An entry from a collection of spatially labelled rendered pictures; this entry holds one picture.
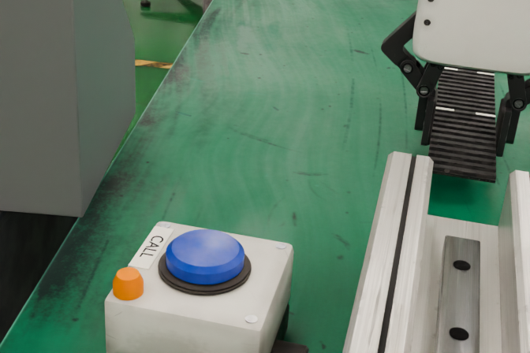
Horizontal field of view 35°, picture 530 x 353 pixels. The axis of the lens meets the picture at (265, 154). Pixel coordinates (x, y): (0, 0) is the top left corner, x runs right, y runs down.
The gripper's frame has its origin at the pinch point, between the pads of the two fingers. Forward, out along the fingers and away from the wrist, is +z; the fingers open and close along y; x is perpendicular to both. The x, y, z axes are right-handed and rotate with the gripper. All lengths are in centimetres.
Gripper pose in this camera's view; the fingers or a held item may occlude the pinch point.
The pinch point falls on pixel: (464, 123)
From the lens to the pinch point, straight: 68.4
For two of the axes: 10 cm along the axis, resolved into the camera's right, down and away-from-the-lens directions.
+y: -9.7, -1.5, 1.8
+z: -0.6, 8.9, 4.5
